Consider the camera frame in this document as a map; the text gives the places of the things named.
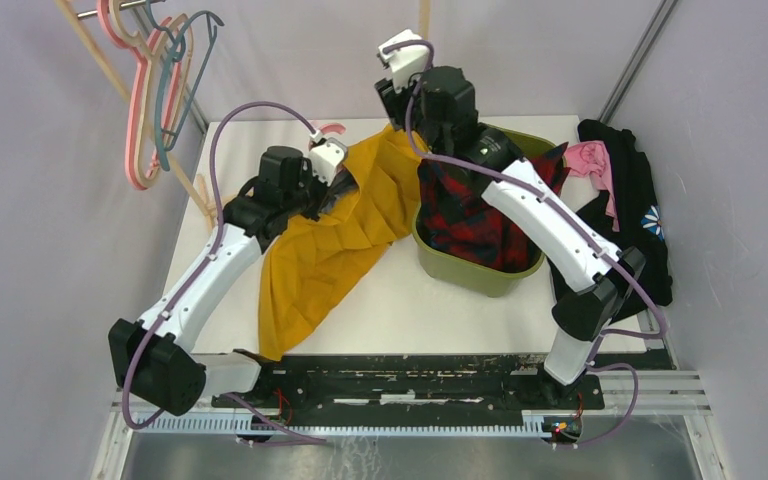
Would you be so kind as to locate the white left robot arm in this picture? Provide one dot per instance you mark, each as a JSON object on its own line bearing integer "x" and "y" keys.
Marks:
{"x": 153, "y": 356}

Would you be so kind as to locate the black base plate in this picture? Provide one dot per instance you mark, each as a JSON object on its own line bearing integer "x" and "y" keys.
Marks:
{"x": 415, "y": 390}

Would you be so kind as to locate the grey blue plastic hanger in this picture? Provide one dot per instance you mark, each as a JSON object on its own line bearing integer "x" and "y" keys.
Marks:
{"x": 185, "y": 45}

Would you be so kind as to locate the metal rack rod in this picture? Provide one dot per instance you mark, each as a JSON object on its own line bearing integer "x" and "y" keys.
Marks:
{"x": 125, "y": 5}

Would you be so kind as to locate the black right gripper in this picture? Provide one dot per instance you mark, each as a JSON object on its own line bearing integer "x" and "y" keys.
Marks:
{"x": 395, "y": 101}

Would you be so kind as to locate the red plaid skirt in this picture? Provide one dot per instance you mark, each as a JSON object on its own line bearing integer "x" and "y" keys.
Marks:
{"x": 453, "y": 220}

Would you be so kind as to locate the pink garment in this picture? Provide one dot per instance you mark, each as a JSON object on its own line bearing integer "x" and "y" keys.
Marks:
{"x": 591, "y": 159}

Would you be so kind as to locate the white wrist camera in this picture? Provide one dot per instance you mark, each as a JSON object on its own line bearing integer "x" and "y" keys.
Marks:
{"x": 403, "y": 62}
{"x": 326, "y": 155}

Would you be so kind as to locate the white cable duct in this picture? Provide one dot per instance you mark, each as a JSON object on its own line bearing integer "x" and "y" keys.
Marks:
{"x": 244, "y": 423}

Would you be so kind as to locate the black garment with flower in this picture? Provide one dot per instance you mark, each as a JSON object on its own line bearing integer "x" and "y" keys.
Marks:
{"x": 637, "y": 206}

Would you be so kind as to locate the beige wooden hanger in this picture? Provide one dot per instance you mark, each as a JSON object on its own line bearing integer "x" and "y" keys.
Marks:
{"x": 156, "y": 100}

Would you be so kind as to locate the yellow skirt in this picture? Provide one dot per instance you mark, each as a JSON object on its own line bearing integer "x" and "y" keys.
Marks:
{"x": 315, "y": 264}

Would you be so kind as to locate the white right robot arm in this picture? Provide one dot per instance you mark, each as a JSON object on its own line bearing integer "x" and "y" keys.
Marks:
{"x": 439, "y": 106}

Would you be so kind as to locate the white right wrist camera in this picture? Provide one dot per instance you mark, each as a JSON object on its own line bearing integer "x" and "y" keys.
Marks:
{"x": 403, "y": 62}

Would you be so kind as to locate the wooden clothes rack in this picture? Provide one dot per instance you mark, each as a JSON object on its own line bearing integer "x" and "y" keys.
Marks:
{"x": 200, "y": 198}

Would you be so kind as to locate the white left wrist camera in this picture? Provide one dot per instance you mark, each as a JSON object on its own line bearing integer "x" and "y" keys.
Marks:
{"x": 326, "y": 155}

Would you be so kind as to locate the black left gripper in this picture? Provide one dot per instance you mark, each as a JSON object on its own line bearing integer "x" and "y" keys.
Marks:
{"x": 323, "y": 189}

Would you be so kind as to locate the olive green plastic basket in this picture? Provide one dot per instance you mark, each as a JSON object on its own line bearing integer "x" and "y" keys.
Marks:
{"x": 544, "y": 157}

